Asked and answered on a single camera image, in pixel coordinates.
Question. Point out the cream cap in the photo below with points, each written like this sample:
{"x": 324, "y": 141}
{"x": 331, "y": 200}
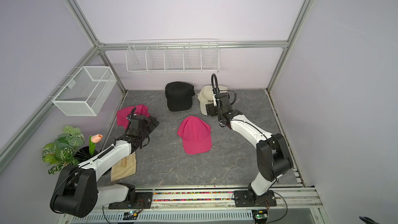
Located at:
{"x": 206, "y": 99}

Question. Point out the white wire shelf basket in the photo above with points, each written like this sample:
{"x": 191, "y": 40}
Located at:
{"x": 172, "y": 56}

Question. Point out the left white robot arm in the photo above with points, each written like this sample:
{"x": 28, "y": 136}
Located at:
{"x": 77, "y": 192}

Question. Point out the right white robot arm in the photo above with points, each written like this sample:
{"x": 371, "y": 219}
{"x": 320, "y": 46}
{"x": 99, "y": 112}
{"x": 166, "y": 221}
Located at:
{"x": 273, "y": 155}

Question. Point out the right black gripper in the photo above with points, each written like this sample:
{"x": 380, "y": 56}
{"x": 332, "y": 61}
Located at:
{"x": 210, "y": 109}

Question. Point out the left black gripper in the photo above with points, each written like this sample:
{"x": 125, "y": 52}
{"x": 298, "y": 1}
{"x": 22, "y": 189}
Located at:
{"x": 151, "y": 126}

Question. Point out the beige cap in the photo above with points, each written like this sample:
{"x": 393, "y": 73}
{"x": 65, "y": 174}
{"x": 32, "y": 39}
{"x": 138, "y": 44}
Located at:
{"x": 124, "y": 168}

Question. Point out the black plant pot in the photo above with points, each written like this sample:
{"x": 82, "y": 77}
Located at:
{"x": 83, "y": 154}

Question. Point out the black cap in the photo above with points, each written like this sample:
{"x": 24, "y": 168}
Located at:
{"x": 179, "y": 96}

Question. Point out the green potted plant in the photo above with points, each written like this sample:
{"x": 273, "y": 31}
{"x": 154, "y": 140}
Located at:
{"x": 61, "y": 152}

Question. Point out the pink artificial tulip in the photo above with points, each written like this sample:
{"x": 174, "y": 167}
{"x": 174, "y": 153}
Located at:
{"x": 93, "y": 140}

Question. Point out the white wire side basket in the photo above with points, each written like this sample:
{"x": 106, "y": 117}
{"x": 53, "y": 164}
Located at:
{"x": 86, "y": 92}

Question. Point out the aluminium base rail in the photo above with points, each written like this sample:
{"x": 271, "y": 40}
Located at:
{"x": 210, "y": 205}

